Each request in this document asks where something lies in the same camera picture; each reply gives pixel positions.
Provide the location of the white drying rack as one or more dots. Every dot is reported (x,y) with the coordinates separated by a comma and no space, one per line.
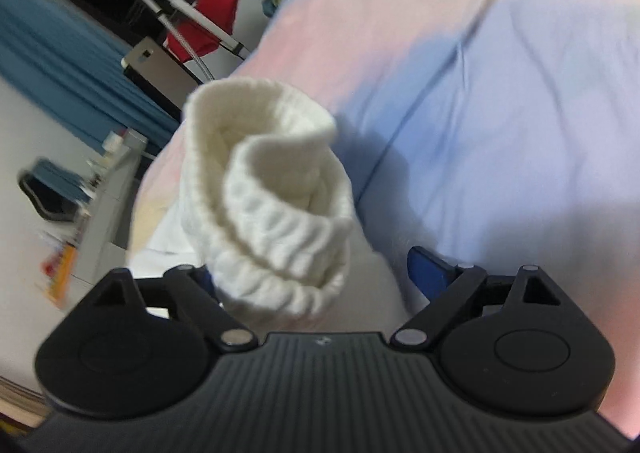
(190,8)

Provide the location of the grey cabinet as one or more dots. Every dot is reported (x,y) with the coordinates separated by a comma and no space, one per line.
(110,193)

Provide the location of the red cloth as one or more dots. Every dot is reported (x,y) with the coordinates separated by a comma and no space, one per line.
(210,18)

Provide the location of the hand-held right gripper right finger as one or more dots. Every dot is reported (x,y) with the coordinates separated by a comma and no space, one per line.
(425,269)

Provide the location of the white knit sweater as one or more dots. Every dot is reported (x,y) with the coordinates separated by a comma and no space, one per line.
(280,213)

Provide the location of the cardboard box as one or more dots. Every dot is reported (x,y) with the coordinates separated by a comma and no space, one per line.
(160,73)

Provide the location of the blue curtain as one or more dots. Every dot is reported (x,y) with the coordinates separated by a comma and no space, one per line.
(65,58)

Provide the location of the pastel rainbow bed blanket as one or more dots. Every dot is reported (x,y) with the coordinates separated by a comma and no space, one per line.
(490,108)

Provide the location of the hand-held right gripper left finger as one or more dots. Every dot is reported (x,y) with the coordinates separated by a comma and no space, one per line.
(192,290)

